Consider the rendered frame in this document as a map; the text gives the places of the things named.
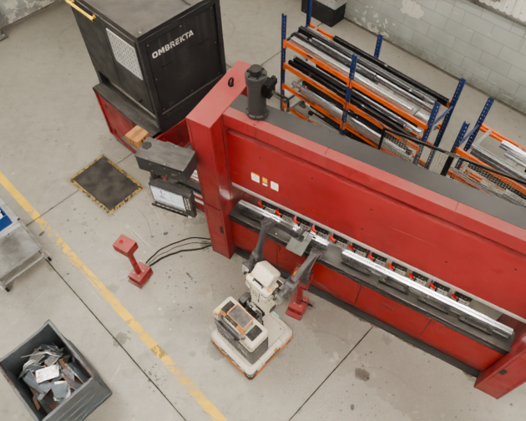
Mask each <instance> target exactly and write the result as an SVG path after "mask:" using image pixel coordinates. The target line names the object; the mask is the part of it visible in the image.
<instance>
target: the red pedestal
mask: <svg viewBox="0 0 526 421"><path fill-rule="evenodd" d="M113 247H114V249H115V250H116V251H117V252H119V253H121V254H122V255H124V256H127V257H128V258H129V261H130V263H131V265H132V267H133V268H134V269H133V270H132V271H131V272H130V273H129V274H128V277H129V280H128V282H130V283H132V284H134V285H135V286H137V287H138V288H140V289H141V288H142V287H143V286H144V284H145V283H146V282H147V281H148V280H149V278H150V277H151V276H152V275H153V273H154V272H153V271H152V269H151V267H149V266H147V265H145V264H144V263H143V262H141V261H139V263H137V261H136V260H135V258H134V255H133V254H134V253H135V251H136V250H137V249H138V248H139V246H138V244H137V242H136V241H134V240H132V239H130V238H128V237H127V236H125V235H123V234H121V235H120V237H119V238H118V239H117V240H116V241H115V242H114V244H113Z"/></svg>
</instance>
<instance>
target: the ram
mask: <svg viewBox="0 0 526 421"><path fill-rule="evenodd" d="M226 137H227V144H228V152H229V160H230V173H231V181H232V182H233V183H235V184H237V185H239V186H242V187H244V188H246V189H247V190H250V191H252V192H255V193H256V194H258V195H261V196H263V197H265V198H267V199H269V200H272V201H274V202H275V203H277V204H279V205H283V206H284V207H286V208H288V209H290V210H292V211H295V212H297V213H299V214H301V215H303V216H306V217H308V218H310V219H312V220H314V221H316V222H319V223H321V224H322V225H324V226H327V227H329V228H331V229H333V230H335V231H338V232H340V233H342V234H343V235H346V236H349V237H351V238H352V239H354V240H356V241H360V242H361V243H363V244H365V245H367V246H370V247H372V248H374V249H376V250H378V251H380V252H382V253H385V254H387V255H389V256H391V257H393V258H395V259H398V260H399V261H402V262H404V263H406V264H408V265H410V266H413V267H415V268H417V269H418V270H420V271H424V272H426V273H427V274H429V275H431V276H434V277H436V278H438V279H440V280H442V281H444V282H446V283H449V284H451V285H453V286H455V287H457V288H459V289H462V290H464V291H466V292H468V293H470V294H472V295H474V296H476V297H479V298H481V299H483V300H484V301H486V302H490V303H492V304H493V305H495V306H497V307H501V308H502V309H504V310H506V311H508V312H511V313H513V314H515V315H517V316H519V317H521V318H523V319H526V255H525V254H523V253H522V252H519V251H516V250H514V249H512V248H510V247H507V246H505V245H502V244H500V243H498V242H496V241H493V240H490V239H488V238H487V237H484V236H481V235H479V234H477V233H475V232H473V231H470V230H468V229H465V228H463V227H461V226H458V225H456V224H453V223H452V222H450V221H446V220H444V219H442V218H440V217H438V216H435V215H433V214H430V213H428V212H426V211H424V210H421V209H418V208H417V207H415V206H412V205H409V204H407V203H405V202H403V201H400V200H398V199H395V198H393V197H391V196H389V195H386V194H383V193H382V192H380V191H377V190H374V189H372V188H370V187H368V186H365V185H363V184H360V183H358V182H356V181H354V180H351V179H348V178H346V177H345V176H343V175H339V174H337V173H335V172H333V171H331V170H328V169H326V168H323V167H321V166H319V165H316V164H314V163H311V162H310V161H308V160H304V159H302V158H300V157H298V156H296V155H293V154H291V153H288V152H286V151H284V150H281V149H279V148H276V147H275V146H273V145H269V144H267V143H265V142H263V141H261V140H258V139H256V138H253V137H251V136H249V135H247V134H244V133H241V132H240V131H238V130H235V129H232V128H228V129H227V131H226ZM251 172H252V173H254V174H257V175H258V176H259V181H260V183H259V182H256V181H254V180H252V179H251ZM262 177H264V178H266V179H267V186H265V185H263V183H265V182H263V179H262ZM271 181H272V182H275V183H277V184H278V185H279V190H278V191H277V190H273V189H271ZM265 184H266V183H265ZM232 185H233V184H232ZM233 186H234V187H236V188H238V189H240V190H243V189H241V188H240V187H238V186H236V185H233ZM247 190H243V191H245V192H247V193H249V194H251V195H253V196H256V197H258V198H260V199H262V200H264V201H266V202H268V203H271V202H269V201H268V200H265V199H263V198H261V197H259V196H257V195H254V194H252V193H250V192H249V191H247ZM271 204H272V205H275V206H277V207H279V208H281V209H282V210H285V211H288V212H290V213H291V214H293V215H295V216H299V215H297V214H295V213H293V212H291V211H289V210H287V209H284V208H282V207H280V206H278V205H276V204H274V203H271ZM299 217H300V218H302V219H304V220H306V221H309V220H307V219H306V218H304V217H302V216H299ZM309 222H310V223H313V224H315V225H317V226H319V227H321V228H323V229H325V230H328V231H330V232H332V233H334V234H336V235H338V236H341V237H343V238H345V239H347V240H349V241H351V242H354V243H356V244H358V245H359V246H362V247H364V248H366V249H368V250H370V251H373V252H375V253H377V254H378V255H380V256H384V255H383V254H381V253H378V252H376V251H374V250H372V249H370V248H368V247H365V246H363V245H361V244H359V243H357V242H355V241H352V240H350V239H348V238H346V237H344V236H342V235H339V234H337V233H335V232H334V231H331V230H329V229H327V228H325V227H323V226H320V225H318V224H316V223H315V222H312V221H309ZM384 257H386V258H387V259H389V260H391V261H394V262H396V263H398V264H400V265H402V266H404V267H406V268H408V269H411V270H413V271H415V272H417V273H419V274H421V275H423V276H426V277H428V278H430V279H432V280H434V281H435V282H439V283H441V284H443V285H444V286H446V287H449V288H452V289H453V290H455V291H457V292H460V291H459V290H457V289H455V288H453V287H450V286H449V285H446V284H444V283H442V282H440V281H438V280H436V279H433V278H431V277H430V276H427V275H425V274H423V273H421V272H419V271H416V270H414V269H412V268H411V267H409V266H405V265H403V264H402V263H400V262H398V261H395V260H393V259H391V258H389V257H387V256H384ZM460 293H462V294H463V295H466V296H468V297H471V296H469V295H468V294H466V293H464V292H460ZM471 298H472V299H474V300H476V301H478V302H481V303H483V304H485V305H487V306H489V307H491V308H494V309H496V310H498V311H500V312H502V313H504V314H506V315H509V316H510V317H513V318H515V319H517V320H519V321H520V322H524V323H526V322H525V321H523V320H521V319H519V318H517V317H514V316H512V315H510V314H508V313H506V312H504V311H501V310H499V309H497V308H496V307H493V306H491V305H489V304H487V303H485V302H482V301H480V300H478V299H477V298H475V297H471Z"/></svg>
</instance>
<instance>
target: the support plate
mask: <svg viewBox="0 0 526 421"><path fill-rule="evenodd" d="M312 237H313V236H311V235H309V234H308V235H307V237H306V239H305V240H303V242H300V241H298V240H296V239H294V238H293V237H292V238H291V240H290V241H289V243H288V244H287V246H286V249H287V250H288V251H291V252H293V253H295V254H297V255H298V256H301V255H302V254H303V252H304V251H305V249H306V248H307V246H308V244H309V243H310V241H311V239H312Z"/></svg>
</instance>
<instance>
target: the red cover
mask: <svg viewBox="0 0 526 421"><path fill-rule="evenodd" d="M223 120H224V125H226V126H228V127H230V128H232V129H235V130H238V131H240V132H241V133H244V134H247V135H249V136H251V137H253V138H256V139H258V140H261V141H263V142H265V143H267V144H269V145H273V146H275V147H276V148H279V149H281V150H284V151H286V152H288V153H291V154H293V155H296V156H298V157H300V158H302V159H304V160H308V161H310V162H311V163H314V164H316V165H319V166H321V167H323V168H326V169H328V170H331V171H333V172H335V173H337V174H339V175H343V176H345V177H346V178H348V179H351V180H354V181H356V182H358V183H360V184H363V185H365V186H368V187H370V188H372V189H374V190H377V191H380V192H382V193H383V194H386V195H389V196H391V197H393V198H395V199H398V200H400V201H403V202H405V203H407V204H409V205H412V206H415V207H417V208H418V209H421V210H423V211H426V212H428V213H430V214H433V215H435V216H438V217H440V218H442V219H444V220H446V221H450V222H452V223H453V224H456V225H458V226H461V227H463V228H465V229H468V230H470V231H473V232H475V233H477V234H479V235H481V236H484V237H487V238H488V239H490V240H493V241H496V242H498V243H500V244H502V245H505V246H507V247H510V248H512V249H514V250H516V251H519V252H522V253H523V254H525V255H526V230H525V229H523V228H520V227H518V226H515V225H513V224H510V223H508V222H507V221H503V220H500V219H499V218H496V217H494V216H491V215H489V214H486V213H484V212H482V211H480V210H476V209H474V208H472V207H470V206H468V205H464V204H463V203H460V202H458V201H455V200H452V199H450V198H448V197H446V196H444V195H440V194H438V193H436V192H434V191H431V190H429V189H426V188H424V187H421V186H420V185H416V184H414V183H412V182H410V181H407V180H404V179H402V178H400V177H397V176H395V175H392V174H390V173H387V172H386V171H384V170H380V169H378V168H376V167H373V166H371V165H368V164H366V163H363V162H361V161H360V160H356V159H353V158H352V157H350V156H347V155H344V154H342V153H340V152H337V151H335V150H332V149H328V148H327V147H326V146H323V145H319V144H318V143H316V142H313V141H311V140H308V139H306V138H303V137H301V136H299V135H297V134H293V133H292V132H289V131H287V130H284V129H282V128H279V127H277V126H274V125H273V124H269V123H267V122H265V121H263V120H252V119H249V118H248V117H247V115H246V114H245V113H243V112H240V111H239V110H237V109H233V108H231V107H228V108H227V110H226V111H225V112H224V113H223Z"/></svg>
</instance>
